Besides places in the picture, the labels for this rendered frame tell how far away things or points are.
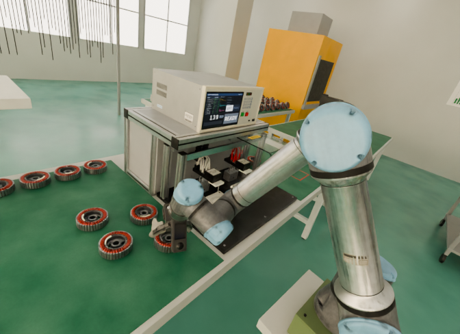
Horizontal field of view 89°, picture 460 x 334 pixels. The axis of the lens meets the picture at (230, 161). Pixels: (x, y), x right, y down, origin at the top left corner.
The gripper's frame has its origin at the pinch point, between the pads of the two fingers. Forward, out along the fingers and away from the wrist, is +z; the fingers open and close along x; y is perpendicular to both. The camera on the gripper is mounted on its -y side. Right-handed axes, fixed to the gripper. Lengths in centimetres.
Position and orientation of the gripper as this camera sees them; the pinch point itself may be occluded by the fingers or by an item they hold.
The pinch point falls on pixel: (170, 235)
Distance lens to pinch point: 95.4
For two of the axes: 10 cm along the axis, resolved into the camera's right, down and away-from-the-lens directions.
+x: -9.0, 0.1, -4.3
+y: -2.4, -8.5, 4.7
